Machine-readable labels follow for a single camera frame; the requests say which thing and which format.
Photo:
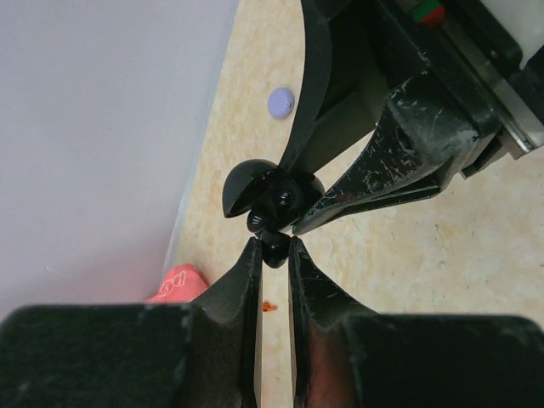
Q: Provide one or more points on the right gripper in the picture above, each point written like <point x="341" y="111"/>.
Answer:
<point x="489" y="56"/>

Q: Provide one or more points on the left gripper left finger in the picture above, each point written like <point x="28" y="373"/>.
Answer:
<point x="203" y="353"/>

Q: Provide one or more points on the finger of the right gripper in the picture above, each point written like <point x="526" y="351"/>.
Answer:
<point x="345" y="82"/>

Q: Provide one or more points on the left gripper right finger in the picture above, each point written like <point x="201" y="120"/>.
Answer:
<point x="347" y="355"/>

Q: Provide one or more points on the black earbud charging case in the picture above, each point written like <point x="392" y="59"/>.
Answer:
<point x="272" y="198"/>

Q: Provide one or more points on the purple earbud charging case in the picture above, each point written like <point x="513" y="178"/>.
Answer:
<point x="280" y="103"/>

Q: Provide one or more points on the pink crumpled cloth bag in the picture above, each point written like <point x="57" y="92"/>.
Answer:
<point x="182" y="284"/>

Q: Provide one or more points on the orange earbud left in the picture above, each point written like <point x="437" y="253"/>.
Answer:
<point x="269" y="307"/>

